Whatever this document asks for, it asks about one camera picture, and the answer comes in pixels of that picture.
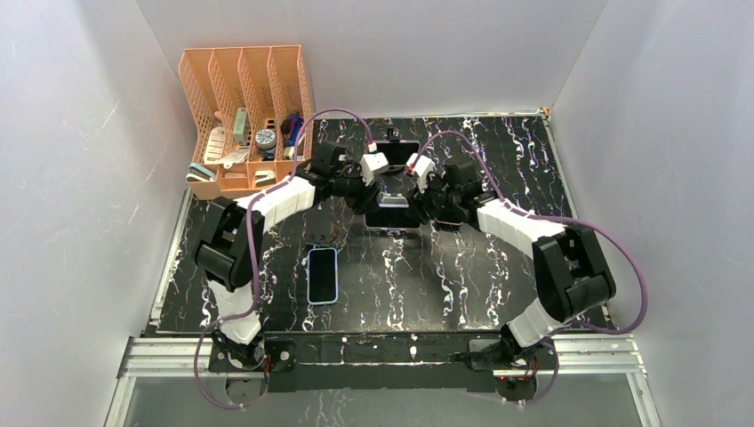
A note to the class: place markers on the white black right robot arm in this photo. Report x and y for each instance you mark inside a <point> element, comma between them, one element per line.
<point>570,269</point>

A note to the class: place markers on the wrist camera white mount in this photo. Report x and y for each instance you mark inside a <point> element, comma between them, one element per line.
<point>419,167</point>
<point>372,163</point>

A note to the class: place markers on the orange plastic file organizer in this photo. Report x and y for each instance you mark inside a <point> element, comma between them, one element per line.
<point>272,83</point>

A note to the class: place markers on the phone with purple clear case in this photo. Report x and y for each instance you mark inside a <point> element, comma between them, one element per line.
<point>397,153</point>

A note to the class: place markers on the blue handled tool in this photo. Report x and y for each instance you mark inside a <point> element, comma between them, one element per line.
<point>290,128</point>

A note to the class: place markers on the white paper card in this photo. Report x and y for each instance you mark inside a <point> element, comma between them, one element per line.
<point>214,146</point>

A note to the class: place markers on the black round base phone stand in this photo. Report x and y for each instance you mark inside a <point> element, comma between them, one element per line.
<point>392,135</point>

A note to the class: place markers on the green white small box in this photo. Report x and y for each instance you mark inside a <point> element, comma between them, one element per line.
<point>241,127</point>

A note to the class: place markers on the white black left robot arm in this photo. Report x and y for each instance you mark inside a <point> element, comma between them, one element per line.
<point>229,248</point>

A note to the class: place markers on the teal bordered item beside organizer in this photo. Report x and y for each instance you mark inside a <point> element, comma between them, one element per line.
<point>200,173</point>

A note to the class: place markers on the phone with lilac case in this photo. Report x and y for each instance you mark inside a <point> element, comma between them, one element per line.
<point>391,218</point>

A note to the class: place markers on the black folding phone stand left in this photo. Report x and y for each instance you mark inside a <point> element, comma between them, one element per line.
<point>321,227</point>

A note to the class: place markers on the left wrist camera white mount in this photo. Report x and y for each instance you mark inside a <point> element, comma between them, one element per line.
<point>372,163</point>

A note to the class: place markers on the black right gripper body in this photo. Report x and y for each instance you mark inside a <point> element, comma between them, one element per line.
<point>434,198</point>

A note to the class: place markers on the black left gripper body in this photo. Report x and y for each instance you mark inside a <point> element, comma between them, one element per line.
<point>355,191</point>

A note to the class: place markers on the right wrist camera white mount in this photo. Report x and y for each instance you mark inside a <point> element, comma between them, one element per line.
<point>419,167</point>

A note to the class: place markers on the phone with blue case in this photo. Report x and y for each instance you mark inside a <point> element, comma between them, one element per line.
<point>322,275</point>

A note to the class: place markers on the round tin blue white label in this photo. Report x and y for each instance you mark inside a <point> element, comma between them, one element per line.
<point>266,143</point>

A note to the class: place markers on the aluminium frame rail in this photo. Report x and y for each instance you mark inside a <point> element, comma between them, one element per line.
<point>380,380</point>

